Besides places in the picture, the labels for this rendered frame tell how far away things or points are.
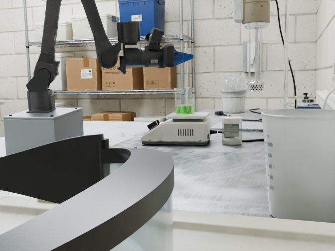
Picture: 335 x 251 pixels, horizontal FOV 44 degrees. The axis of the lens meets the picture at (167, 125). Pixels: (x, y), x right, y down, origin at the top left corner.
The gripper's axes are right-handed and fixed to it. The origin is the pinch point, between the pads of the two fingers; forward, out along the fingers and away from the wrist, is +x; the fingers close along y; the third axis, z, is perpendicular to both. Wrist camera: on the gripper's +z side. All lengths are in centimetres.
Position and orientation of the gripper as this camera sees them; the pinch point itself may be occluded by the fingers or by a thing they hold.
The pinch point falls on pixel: (181, 57)
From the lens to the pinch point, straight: 125.4
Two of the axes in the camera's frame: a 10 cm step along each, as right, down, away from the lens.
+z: -0.2, -9.9, -1.2
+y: -1.7, -1.1, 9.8
